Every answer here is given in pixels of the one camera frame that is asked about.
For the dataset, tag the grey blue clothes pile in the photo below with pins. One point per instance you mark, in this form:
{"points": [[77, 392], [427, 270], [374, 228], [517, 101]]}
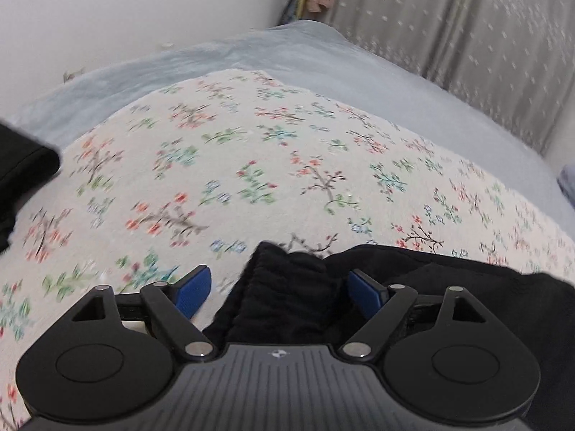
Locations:
{"points": [[566, 181]]}

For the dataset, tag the light blue bed sheet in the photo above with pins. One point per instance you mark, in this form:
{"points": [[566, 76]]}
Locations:
{"points": [[313, 56]]}

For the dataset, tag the black pants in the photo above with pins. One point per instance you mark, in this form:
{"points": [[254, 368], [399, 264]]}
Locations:
{"points": [[485, 347]]}

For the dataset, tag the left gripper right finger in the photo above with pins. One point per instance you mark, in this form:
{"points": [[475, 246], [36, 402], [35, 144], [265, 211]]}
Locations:
{"points": [[384, 309]]}

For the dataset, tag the grey dotted curtain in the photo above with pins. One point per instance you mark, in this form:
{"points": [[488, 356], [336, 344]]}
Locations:
{"points": [[512, 60]]}

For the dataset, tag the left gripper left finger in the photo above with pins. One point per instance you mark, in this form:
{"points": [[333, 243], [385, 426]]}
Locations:
{"points": [[169, 309]]}

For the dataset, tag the floral white bed cover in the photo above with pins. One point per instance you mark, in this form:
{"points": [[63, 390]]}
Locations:
{"points": [[199, 172]]}

